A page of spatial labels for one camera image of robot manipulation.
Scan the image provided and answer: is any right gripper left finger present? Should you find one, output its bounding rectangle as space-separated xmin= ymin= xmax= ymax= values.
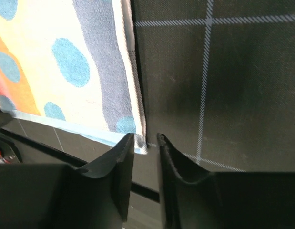
xmin=0 ymin=134 xmax=134 ymax=229

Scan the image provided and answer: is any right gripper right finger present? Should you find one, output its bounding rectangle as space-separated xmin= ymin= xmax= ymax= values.
xmin=157 ymin=134 xmax=295 ymax=229

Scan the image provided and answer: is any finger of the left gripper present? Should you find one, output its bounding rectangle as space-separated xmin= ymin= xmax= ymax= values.
xmin=0 ymin=110 xmax=13 ymax=129

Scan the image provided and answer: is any light blue dotted towel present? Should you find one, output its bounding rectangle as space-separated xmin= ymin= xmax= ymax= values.
xmin=0 ymin=0 xmax=147 ymax=155

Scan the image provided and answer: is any black grid mat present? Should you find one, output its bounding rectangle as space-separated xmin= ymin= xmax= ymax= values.
xmin=0 ymin=0 xmax=295 ymax=229

